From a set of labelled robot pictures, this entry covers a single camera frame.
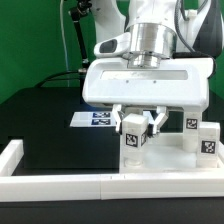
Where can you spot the white square table top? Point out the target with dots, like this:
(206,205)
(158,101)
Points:
(165,153)

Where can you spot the white sheet with markers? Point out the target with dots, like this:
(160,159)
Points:
(93,119)

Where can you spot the white U-shaped fence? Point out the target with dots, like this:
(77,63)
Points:
(104,186)

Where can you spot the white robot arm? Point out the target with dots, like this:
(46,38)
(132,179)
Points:
(158,57)

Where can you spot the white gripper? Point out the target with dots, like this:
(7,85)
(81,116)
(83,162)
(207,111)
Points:
(178,83)

